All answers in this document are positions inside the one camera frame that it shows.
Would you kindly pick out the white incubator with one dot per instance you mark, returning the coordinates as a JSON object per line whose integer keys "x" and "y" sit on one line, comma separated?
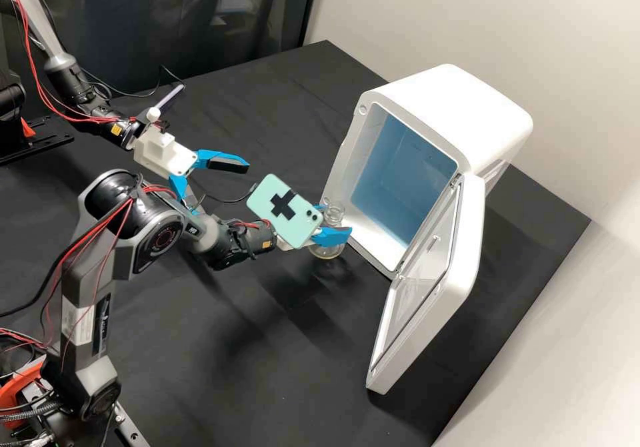
{"x": 450, "y": 117}

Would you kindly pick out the right wrist camera phone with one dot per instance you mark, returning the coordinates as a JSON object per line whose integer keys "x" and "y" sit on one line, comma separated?
{"x": 282, "y": 209}

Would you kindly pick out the clear flask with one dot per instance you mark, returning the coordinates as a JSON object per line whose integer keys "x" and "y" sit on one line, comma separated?
{"x": 334, "y": 213}

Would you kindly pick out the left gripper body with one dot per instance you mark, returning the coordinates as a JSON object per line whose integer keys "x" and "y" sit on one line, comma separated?
{"x": 162, "y": 152}

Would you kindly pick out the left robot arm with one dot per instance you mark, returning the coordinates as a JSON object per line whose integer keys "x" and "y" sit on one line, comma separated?
{"x": 60, "y": 64}

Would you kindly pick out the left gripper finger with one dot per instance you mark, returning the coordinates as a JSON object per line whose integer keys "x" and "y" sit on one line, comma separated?
{"x": 180, "y": 189}
{"x": 222, "y": 161}

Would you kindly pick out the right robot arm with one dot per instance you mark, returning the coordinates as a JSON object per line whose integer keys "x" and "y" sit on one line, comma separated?
{"x": 125, "y": 227}

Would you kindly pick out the incubator door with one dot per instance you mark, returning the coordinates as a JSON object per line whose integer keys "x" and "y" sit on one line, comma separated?
{"x": 440, "y": 277}

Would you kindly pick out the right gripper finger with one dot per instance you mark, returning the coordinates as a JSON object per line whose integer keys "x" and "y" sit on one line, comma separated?
{"x": 332, "y": 237}

